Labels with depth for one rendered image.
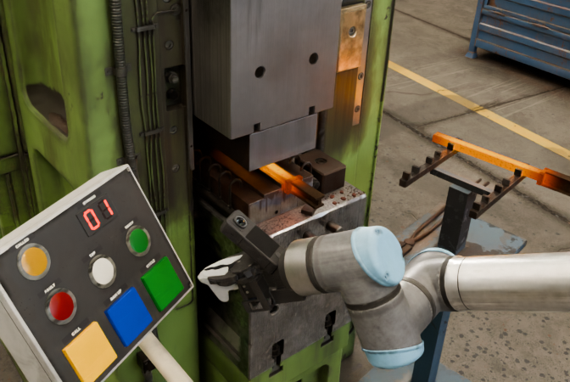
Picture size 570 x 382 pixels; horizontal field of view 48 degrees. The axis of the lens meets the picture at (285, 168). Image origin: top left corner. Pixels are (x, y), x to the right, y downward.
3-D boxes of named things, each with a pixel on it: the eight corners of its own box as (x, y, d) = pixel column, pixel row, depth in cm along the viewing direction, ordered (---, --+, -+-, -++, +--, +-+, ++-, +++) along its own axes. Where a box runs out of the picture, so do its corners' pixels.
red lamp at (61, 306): (81, 316, 104) (77, 294, 102) (53, 328, 102) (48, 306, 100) (73, 305, 107) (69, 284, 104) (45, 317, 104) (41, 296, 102)
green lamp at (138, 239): (154, 249, 120) (153, 231, 118) (131, 259, 118) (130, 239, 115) (146, 241, 122) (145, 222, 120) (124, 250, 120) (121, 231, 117)
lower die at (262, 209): (311, 200, 165) (313, 171, 161) (248, 227, 154) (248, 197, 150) (220, 138, 193) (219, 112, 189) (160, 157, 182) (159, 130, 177)
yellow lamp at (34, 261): (54, 272, 102) (50, 249, 100) (25, 283, 100) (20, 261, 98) (47, 261, 104) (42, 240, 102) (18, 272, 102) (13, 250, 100)
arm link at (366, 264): (393, 301, 92) (369, 238, 90) (321, 309, 99) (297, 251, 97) (414, 270, 99) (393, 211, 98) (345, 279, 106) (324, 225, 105)
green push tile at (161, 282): (185, 287, 125) (167, 255, 123) (162, 312, 119) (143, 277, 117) (178, 288, 126) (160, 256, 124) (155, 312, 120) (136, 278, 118)
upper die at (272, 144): (315, 148, 157) (317, 113, 153) (248, 171, 146) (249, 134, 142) (219, 91, 185) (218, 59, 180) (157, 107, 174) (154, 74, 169)
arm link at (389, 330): (444, 336, 102) (417, 266, 100) (409, 379, 94) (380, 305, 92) (394, 334, 109) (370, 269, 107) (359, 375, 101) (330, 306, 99)
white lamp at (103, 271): (120, 280, 112) (118, 261, 110) (95, 290, 110) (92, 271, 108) (112, 271, 114) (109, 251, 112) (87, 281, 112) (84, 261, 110)
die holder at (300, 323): (352, 321, 192) (368, 193, 169) (248, 381, 170) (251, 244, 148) (243, 231, 229) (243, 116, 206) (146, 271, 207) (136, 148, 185)
